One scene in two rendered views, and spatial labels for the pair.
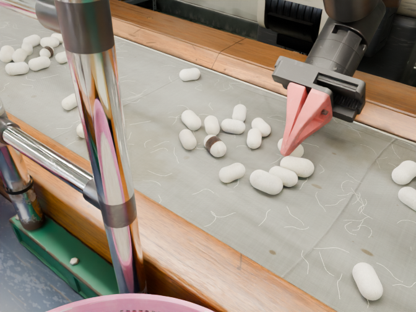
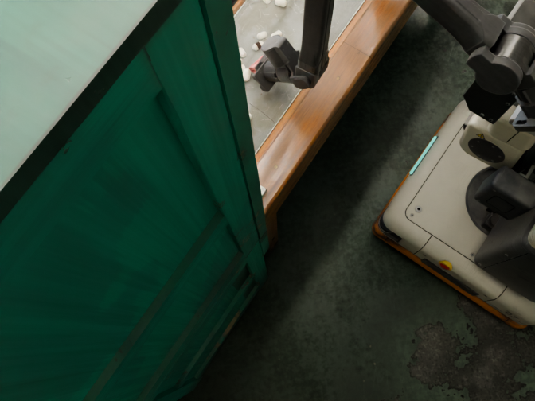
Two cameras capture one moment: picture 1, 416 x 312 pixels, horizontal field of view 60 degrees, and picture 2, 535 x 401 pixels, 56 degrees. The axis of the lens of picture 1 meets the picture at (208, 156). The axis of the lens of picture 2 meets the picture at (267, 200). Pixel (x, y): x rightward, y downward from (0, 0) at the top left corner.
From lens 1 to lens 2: 1.38 m
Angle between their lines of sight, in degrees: 54
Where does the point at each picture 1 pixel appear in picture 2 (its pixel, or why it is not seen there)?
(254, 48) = (352, 60)
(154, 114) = (284, 21)
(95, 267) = not seen: hidden behind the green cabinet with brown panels
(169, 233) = not seen: hidden behind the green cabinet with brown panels
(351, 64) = (268, 74)
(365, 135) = (276, 110)
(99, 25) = not seen: outside the picture
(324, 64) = (267, 64)
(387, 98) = (298, 120)
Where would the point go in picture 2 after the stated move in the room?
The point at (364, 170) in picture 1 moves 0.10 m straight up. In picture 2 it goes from (251, 103) to (248, 87)
